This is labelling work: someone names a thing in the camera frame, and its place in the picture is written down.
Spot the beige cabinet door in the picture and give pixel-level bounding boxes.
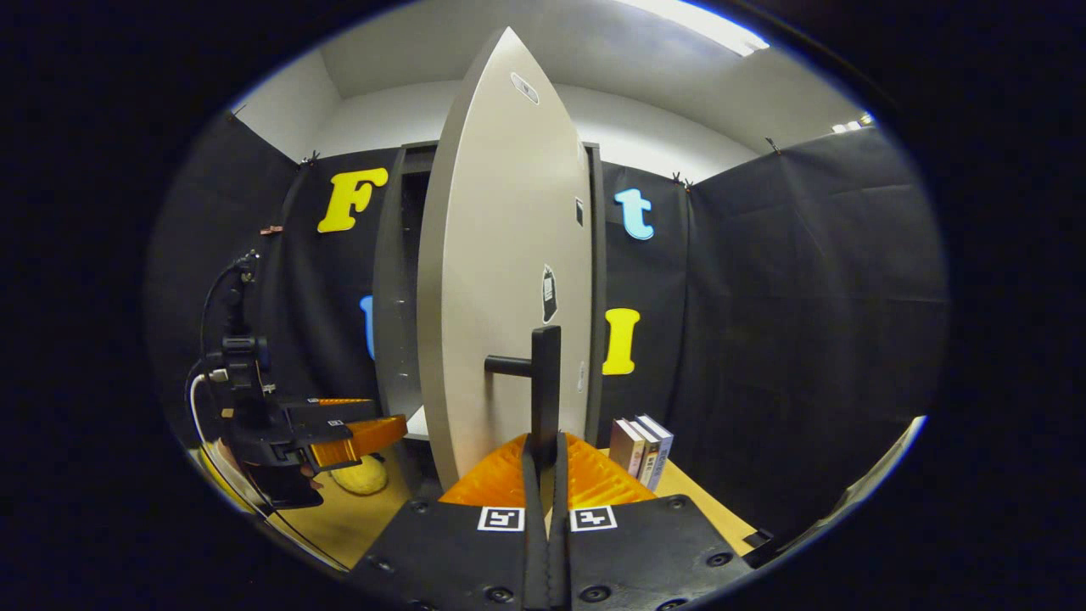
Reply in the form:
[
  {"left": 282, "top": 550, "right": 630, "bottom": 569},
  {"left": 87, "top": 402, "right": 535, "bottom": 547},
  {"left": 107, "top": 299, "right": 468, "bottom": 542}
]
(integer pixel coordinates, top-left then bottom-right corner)
[{"left": 416, "top": 25, "right": 595, "bottom": 493}]

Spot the long ceiling light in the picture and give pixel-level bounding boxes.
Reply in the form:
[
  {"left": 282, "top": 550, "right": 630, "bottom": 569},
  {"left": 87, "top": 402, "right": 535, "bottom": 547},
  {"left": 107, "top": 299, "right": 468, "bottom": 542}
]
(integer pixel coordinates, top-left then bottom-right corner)
[{"left": 624, "top": 0, "right": 771, "bottom": 57}]

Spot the white cable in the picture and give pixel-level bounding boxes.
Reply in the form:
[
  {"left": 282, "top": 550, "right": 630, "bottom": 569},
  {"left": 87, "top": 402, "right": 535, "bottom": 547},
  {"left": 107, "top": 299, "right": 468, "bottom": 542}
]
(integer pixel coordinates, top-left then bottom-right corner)
[{"left": 187, "top": 372, "right": 349, "bottom": 571}]

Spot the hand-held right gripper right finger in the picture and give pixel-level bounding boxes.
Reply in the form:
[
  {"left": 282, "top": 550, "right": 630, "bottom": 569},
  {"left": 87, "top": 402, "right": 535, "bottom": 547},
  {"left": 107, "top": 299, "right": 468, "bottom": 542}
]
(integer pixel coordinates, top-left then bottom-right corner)
[{"left": 550, "top": 431, "right": 754, "bottom": 611}]

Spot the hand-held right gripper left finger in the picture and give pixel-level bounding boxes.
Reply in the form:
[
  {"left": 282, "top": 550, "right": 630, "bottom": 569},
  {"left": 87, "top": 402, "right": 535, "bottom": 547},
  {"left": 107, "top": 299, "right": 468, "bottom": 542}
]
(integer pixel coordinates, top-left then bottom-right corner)
[{"left": 348, "top": 433, "right": 551, "bottom": 611}]

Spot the grey cabinet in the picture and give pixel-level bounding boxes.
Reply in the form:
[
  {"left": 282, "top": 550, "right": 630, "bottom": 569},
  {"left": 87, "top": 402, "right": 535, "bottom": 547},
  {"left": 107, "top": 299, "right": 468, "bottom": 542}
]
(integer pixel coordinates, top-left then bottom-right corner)
[{"left": 372, "top": 140, "right": 607, "bottom": 493}]

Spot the black backdrop cloth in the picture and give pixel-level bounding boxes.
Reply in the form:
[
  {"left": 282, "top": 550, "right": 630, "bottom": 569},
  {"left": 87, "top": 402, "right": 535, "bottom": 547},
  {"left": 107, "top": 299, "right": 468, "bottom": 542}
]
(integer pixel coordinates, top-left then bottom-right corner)
[{"left": 144, "top": 110, "right": 949, "bottom": 544}]

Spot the beige book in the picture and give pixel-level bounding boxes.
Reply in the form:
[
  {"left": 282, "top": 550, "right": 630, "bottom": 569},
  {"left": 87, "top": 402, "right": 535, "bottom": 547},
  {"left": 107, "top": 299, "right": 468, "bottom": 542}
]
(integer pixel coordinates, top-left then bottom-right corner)
[{"left": 608, "top": 418, "right": 647, "bottom": 480}]

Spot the black cable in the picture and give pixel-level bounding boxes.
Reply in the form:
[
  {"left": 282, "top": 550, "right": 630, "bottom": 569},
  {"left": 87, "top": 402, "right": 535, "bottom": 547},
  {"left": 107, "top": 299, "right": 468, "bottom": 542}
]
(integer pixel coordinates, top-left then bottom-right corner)
[{"left": 199, "top": 259, "right": 249, "bottom": 366}]

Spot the white book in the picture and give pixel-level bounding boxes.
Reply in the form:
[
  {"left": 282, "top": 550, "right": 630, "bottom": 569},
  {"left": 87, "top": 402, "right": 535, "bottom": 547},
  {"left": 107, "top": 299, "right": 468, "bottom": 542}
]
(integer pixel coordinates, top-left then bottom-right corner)
[{"left": 628, "top": 418, "right": 663, "bottom": 489}]

